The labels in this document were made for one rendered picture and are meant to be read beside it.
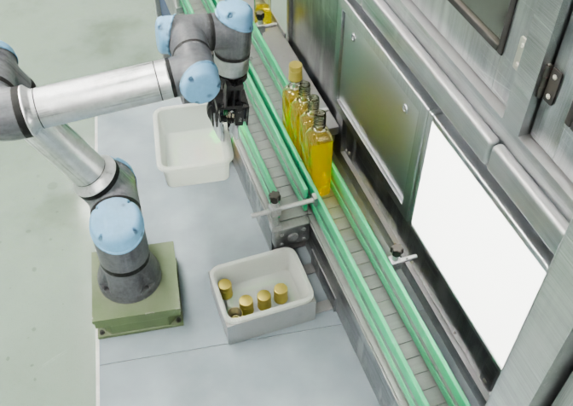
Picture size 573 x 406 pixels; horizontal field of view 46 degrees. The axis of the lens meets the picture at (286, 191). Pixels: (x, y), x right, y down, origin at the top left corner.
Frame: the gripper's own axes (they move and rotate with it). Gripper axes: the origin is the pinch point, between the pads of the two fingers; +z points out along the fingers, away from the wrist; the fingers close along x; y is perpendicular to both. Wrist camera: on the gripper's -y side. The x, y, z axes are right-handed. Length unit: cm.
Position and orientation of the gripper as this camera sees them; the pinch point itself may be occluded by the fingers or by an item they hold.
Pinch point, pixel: (224, 135)
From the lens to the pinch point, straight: 162.6
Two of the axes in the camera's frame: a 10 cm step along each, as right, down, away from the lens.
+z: -1.1, 7.0, 7.0
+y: 2.3, 7.1, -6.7
